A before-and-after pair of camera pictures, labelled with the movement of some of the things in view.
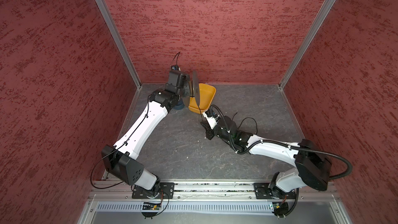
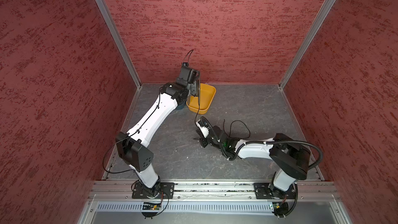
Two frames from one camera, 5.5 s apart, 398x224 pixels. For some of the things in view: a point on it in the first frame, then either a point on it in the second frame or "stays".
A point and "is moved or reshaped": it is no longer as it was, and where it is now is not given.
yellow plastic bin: (207, 93) stays
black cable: (225, 120) is moved or reshaped
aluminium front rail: (121, 191) stays
